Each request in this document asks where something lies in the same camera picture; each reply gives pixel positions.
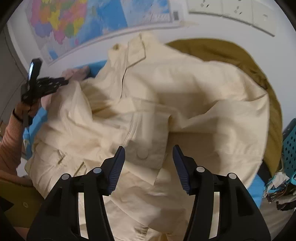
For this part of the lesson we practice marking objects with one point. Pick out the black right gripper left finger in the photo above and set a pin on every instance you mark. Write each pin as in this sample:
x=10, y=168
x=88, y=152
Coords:
x=58, y=217

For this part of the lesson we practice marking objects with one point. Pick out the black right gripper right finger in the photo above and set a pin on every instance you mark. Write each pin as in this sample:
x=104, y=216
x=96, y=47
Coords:
x=239, y=216

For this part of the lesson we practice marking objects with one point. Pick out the cream beige jacket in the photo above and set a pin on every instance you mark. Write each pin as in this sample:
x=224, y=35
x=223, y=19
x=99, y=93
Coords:
x=147, y=98

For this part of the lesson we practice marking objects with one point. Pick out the pink sleeved left forearm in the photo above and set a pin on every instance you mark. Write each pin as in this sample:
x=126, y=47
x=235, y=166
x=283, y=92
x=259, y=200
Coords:
x=11, y=153

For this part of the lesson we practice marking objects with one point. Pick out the person's left hand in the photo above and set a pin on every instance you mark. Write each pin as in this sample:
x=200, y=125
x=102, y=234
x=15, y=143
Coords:
x=23, y=109

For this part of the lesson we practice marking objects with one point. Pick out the pink garment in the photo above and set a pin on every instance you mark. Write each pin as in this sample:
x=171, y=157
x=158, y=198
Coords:
x=77, y=74

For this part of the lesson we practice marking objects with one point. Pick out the cluttered pile of items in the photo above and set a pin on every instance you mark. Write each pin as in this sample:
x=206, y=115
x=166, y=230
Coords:
x=281, y=188

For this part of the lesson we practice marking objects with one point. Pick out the teal perforated plastic basket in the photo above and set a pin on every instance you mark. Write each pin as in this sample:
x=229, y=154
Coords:
x=288, y=149

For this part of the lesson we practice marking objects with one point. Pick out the olive brown garment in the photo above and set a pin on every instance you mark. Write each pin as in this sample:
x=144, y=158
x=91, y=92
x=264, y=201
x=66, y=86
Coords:
x=228, y=52

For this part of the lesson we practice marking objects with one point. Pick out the colourful wall map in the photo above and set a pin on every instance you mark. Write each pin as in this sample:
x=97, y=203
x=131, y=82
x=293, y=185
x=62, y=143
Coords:
x=59, y=27

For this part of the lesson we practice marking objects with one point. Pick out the white wall socket panel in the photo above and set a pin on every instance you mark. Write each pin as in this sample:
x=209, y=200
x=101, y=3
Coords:
x=249, y=12

